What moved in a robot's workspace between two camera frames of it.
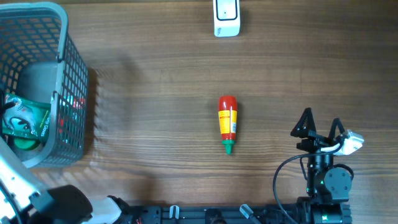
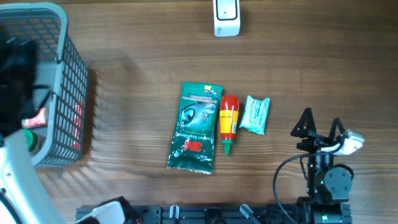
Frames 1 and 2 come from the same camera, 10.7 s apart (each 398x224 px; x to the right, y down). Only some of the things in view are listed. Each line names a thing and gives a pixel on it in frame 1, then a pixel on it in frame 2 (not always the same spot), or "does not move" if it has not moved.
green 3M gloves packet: (27, 118) to (193, 144)
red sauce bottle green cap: (227, 111) does not move
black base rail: (160, 214) does not move
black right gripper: (316, 141) does not move
